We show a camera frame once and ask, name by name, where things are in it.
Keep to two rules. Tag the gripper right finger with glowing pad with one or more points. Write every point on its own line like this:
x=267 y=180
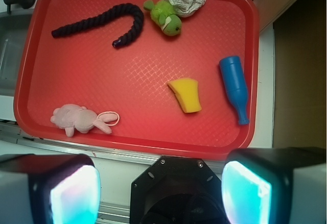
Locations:
x=275 y=185

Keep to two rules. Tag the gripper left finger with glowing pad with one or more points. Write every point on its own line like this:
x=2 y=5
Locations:
x=49 y=189

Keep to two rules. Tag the yellow sponge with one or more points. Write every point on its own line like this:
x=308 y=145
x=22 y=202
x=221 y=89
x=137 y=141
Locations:
x=186 y=92

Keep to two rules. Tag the pink plush bunny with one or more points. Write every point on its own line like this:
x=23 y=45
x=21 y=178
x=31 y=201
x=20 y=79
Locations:
x=71 y=118

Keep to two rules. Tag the blue plastic bottle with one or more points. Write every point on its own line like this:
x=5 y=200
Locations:
x=235 y=86

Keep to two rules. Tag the red plastic tray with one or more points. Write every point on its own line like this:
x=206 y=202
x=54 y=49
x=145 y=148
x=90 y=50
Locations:
x=85 y=69

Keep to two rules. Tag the green plush turtle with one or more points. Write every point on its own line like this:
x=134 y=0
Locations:
x=164 y=15

